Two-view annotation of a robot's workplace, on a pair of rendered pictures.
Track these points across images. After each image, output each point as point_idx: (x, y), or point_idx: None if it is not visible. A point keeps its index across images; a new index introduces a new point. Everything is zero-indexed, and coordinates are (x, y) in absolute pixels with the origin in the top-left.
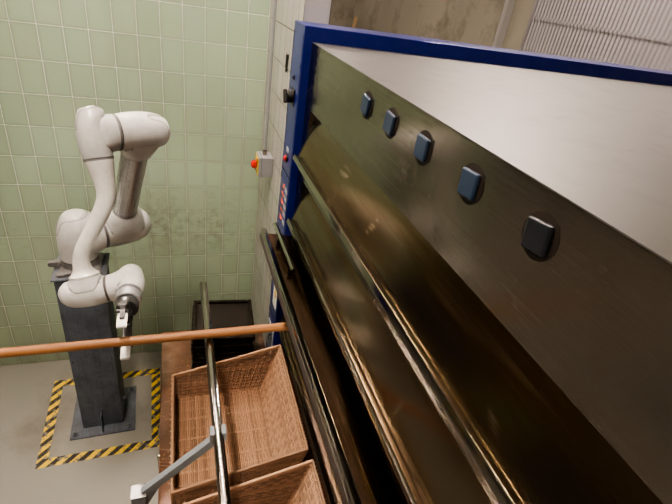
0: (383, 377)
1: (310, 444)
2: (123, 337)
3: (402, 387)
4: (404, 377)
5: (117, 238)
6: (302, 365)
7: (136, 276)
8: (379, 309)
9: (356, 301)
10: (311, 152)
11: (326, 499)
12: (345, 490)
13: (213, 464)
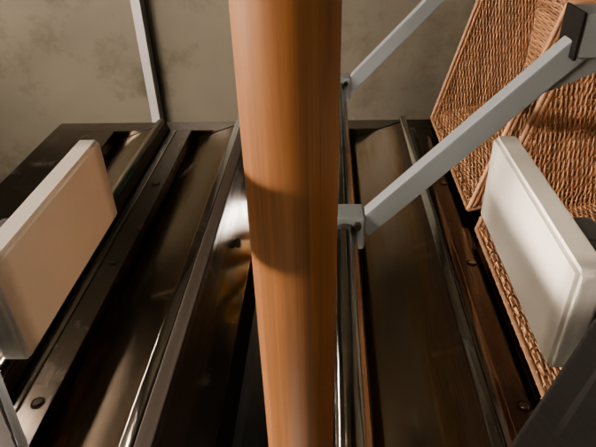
0: (148, 325)
1: (501, 438)
2: (247, 202)
3: (142, 306)
4: (132, 312)
5: None
6: (172, 339)
7: None
8: (66, 368)
9: (83, 444)
10: None
11: (469, 335)
12: (209, 208)
13: None
